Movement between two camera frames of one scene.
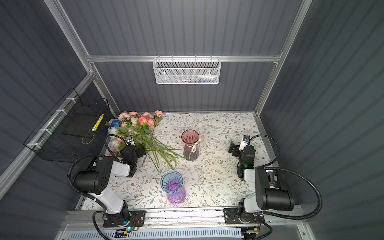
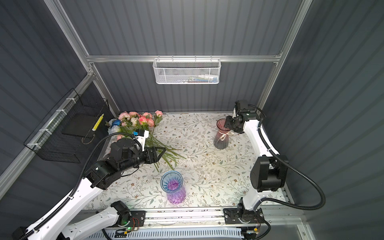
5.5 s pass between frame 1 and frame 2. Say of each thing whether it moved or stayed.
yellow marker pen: stayed
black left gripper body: moved
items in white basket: stayed
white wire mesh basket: stayed
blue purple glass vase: stayed
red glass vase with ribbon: moved
